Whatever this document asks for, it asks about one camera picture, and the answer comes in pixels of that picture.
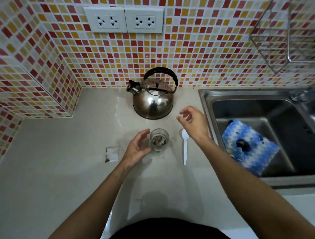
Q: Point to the stainless steel sink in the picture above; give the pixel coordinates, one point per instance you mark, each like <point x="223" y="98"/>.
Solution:
<point x="206" y="98"/>

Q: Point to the white plastic spoon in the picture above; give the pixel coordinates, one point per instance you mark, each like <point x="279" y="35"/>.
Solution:
<point x="185" y="152"/>

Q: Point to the person's black shirt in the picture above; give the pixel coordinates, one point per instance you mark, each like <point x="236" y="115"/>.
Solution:
<point x="169" y="230"/>

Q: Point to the chrome faucet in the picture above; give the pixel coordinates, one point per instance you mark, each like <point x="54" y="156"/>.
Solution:
<point x="301" y="96"/>

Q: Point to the clear drinking glass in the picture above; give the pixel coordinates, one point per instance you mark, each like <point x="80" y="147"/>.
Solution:
<point x="160" y="131"/>

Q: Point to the blue white dish cloth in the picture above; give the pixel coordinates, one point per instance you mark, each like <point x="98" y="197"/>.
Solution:
<point x="256" y="157"/>

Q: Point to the person's left hand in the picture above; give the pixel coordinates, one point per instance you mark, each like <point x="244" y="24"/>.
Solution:
<point x="134" y="152"/>

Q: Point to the small clear plastic sachet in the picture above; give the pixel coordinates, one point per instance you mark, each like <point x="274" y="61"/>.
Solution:
<point x="113" y="155"/>

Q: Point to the person's left forearm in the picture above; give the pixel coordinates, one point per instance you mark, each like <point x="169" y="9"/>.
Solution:
<point x="98" y="204"/>

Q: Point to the person's right hand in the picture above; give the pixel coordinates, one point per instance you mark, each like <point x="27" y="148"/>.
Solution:
<point x="197" y="125"/>

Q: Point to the person's right forearm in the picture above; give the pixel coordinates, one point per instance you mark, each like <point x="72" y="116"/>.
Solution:
<point x="258" y="197"/>

